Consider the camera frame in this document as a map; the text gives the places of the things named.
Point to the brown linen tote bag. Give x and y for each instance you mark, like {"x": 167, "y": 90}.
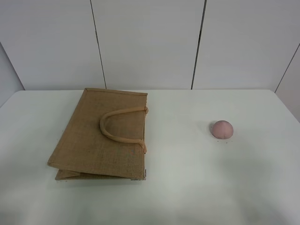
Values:
{"x": 104, "y": 138}

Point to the pink peach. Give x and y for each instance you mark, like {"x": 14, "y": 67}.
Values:
{"x": 222, "y": 130}

